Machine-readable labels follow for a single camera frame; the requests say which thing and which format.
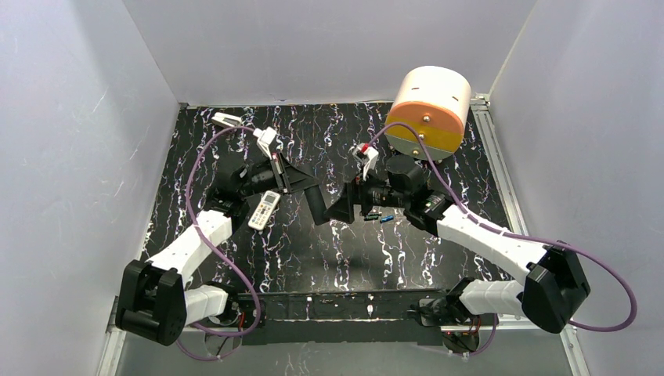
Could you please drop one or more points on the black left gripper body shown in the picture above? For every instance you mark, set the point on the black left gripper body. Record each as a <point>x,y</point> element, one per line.
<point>283,173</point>

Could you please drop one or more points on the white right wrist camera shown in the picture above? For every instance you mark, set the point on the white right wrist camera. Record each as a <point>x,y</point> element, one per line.
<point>367,156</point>

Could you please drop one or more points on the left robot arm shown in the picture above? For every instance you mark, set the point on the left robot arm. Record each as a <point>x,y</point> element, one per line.
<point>153,300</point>

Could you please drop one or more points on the small white clip object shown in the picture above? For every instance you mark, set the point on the small white clip object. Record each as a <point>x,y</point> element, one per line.
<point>226,120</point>

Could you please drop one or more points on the white remote control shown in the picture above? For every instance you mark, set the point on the white remote control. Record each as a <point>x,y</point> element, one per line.
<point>264,210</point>

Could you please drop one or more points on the dark green battery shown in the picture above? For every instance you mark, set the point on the dark green battery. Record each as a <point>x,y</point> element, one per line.
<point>372,216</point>

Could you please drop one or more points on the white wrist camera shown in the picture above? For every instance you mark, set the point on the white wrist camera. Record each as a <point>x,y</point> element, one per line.
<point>367,156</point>
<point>264,139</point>

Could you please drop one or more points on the aluminium frame rail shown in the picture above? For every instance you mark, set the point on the aluminium frame rail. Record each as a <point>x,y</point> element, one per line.
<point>116,354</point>

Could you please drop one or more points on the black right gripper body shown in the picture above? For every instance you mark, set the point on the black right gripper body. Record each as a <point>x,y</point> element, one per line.
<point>357,195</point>

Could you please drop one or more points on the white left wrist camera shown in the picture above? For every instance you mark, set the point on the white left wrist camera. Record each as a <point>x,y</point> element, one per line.
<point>264,139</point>

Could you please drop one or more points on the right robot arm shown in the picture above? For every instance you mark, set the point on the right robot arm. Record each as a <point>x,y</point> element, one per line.
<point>548,283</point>

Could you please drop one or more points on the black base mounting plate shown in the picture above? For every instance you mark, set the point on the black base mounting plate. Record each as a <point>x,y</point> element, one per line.
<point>358,316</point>

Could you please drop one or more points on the pink orange cylindrical drawer box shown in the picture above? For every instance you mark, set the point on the pink orange cylindrical drawer box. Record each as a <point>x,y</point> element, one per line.
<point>434,101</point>

